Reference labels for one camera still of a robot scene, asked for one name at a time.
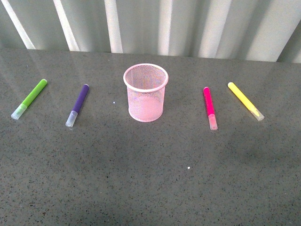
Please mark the yellow marker pen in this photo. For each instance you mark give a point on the yellow marker pen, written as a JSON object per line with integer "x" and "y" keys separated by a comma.
{"x": 245, "y": 101}

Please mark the pink mesh pen cup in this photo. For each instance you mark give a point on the pink mesh pen cup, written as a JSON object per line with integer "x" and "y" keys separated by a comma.
{"x": 145, "y": 91}

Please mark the green marker pen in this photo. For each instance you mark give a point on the green marker pen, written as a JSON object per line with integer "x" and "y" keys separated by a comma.
{"x": 29, "y": 99}

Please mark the white pleated curtain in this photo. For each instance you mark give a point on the white pleated curtain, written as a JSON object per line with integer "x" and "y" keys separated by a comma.
{"x": 261, "y": 30}

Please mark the pink marker pen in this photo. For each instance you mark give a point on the pink marker pen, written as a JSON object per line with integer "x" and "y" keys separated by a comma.
{"x": 210, "y": 108}

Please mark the purple marker pen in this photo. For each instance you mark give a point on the purple marker pen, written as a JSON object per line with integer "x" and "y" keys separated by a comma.
{"x": 77, "y": 107}

